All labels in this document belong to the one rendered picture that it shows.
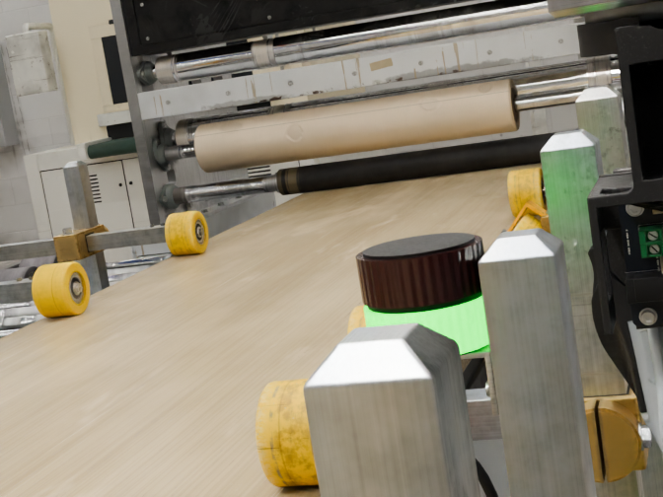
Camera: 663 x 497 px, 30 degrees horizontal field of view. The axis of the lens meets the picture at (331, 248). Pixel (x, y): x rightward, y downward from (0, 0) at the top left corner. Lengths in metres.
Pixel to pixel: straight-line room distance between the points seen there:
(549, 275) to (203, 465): 0.54
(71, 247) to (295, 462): 1.50
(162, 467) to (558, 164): 0.45
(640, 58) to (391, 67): 2.50
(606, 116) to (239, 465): 0.42
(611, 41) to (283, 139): 2.57
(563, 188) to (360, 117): 2.18
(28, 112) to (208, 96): 7.54
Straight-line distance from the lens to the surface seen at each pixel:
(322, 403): 0.32
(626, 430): 0.81
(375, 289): 0.57
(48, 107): 10.49
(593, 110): 1.05
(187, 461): 1.06
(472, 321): 0.57
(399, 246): 0.59
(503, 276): 0.56
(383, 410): 0.32
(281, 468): 0.92
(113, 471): 1.08
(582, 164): 0.80
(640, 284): 0.47
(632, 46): 0.45
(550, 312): 0.56
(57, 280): 1.86
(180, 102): 3.12
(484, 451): 1.45
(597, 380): 0.83
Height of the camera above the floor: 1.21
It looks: 8 degrees down
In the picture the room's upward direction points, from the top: 9 degrees counter-clockwise
